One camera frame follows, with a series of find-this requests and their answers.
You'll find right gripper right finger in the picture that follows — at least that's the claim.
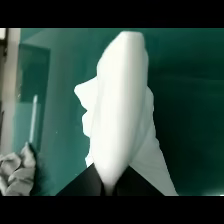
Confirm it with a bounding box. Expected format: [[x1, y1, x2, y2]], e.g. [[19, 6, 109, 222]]
[[115, 165, 165, 197]]

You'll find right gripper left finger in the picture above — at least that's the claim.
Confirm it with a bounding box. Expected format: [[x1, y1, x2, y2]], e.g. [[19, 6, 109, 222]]
[[55, 164, 106, 197]]

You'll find white garment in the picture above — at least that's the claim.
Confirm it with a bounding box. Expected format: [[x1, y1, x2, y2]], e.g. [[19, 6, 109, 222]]
[[73, 30, 179, 197]]

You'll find grey garment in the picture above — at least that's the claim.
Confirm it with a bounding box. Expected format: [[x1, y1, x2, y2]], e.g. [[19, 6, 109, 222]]
[[0, 141, 38, 197]]

